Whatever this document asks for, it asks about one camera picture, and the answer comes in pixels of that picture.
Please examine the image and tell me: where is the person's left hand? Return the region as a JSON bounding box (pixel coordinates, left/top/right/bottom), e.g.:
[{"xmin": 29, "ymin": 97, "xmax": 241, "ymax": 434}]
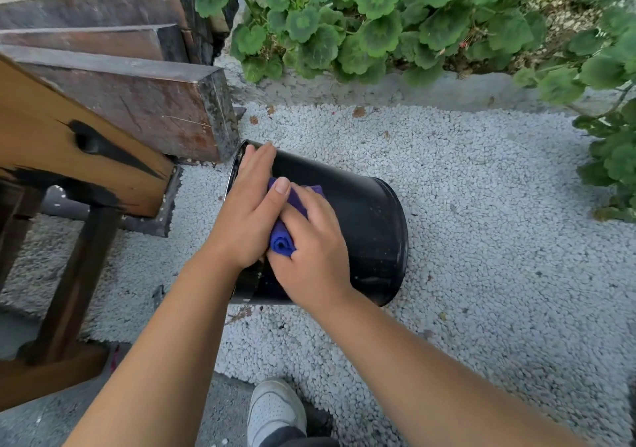
[{"xmin": 200, "ymin": 141, "xmax": 293, "ymax": 273}]

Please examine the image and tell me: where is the purple microfibre cloth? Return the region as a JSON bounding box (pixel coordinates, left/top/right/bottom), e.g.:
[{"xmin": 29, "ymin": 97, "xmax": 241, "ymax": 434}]
[{"xmin": 267, "ymin": 177, "xmax": 327, "ymax": 257}]

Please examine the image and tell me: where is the person's right hand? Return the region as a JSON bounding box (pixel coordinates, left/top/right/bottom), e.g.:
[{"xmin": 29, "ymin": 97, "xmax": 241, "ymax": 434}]
[{"xmin": 266, "ymin": 182, "xmax": 356, "ymax": 314}]

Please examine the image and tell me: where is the wooden bench with backrest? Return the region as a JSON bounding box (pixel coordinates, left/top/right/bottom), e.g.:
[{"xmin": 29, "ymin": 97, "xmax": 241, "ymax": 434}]
[{"xmin": 0, "ymin": 53, "xmax": 182, "ymax": 413}]

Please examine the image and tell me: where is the person's left forearm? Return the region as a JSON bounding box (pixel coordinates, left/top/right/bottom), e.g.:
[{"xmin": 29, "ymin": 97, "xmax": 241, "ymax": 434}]
[{"xmin": 62, "ymin": 246, "xmax": 244, "ymax": 447}]

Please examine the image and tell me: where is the long dark wooden beam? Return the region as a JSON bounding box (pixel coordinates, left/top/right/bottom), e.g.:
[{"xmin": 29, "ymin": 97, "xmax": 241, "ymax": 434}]
[{"xmin": 0, "ymin": 0, "xmax": 215, "ymax": 66}]

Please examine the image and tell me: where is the thin reddish wooden beam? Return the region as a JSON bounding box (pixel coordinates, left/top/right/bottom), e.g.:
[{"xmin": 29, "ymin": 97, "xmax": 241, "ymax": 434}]
[{"xmin": 0, "ymin": 24, "xmax": 191, "ymax": 64}]

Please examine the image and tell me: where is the person's white shoe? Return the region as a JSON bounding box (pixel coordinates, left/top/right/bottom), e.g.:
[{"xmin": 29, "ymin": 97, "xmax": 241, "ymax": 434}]
[{"xmin": 246, "ymin": 377, "xmax": 307, "ymax": 447}]

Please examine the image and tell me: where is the person's grey trouser leg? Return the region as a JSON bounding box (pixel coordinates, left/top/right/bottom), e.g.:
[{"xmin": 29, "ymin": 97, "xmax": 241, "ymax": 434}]
[{"xmin": 258, "ymin": 425, "xmax": 341, "ymax": 447}]

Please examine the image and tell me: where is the thick dark wooden beam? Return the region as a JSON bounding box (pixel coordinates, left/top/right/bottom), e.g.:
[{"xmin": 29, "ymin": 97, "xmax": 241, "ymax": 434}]
[{"xmin": 0, "ymin": 45, "xmax": 242, "ymax": 163}]

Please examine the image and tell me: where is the person's right forearm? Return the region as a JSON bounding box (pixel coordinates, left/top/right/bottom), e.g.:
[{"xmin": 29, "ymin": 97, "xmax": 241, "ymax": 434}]
[{"xmin": 310, "ymin": 286, "xmax": 592, "ymax": 447}]

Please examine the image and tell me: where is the black bucket with metal rim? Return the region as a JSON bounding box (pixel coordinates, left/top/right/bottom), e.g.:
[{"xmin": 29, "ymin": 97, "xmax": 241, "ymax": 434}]
[{"xmin": 224, "ymin": 139, "xmax": 410, "ymax": 307}]

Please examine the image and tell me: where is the green geranium plant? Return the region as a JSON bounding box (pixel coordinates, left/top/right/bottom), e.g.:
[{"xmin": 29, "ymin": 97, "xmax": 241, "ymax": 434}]
[{"xmin": 165, "ymin": 0, "xmax": 636, "ymax": 224}]

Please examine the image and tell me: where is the grey concrete garden curb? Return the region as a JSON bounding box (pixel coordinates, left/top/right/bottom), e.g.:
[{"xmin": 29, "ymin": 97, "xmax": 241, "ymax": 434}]
[{"xmin": 213, "ymin": 51, "xmax": 627, "ymax": 117}]

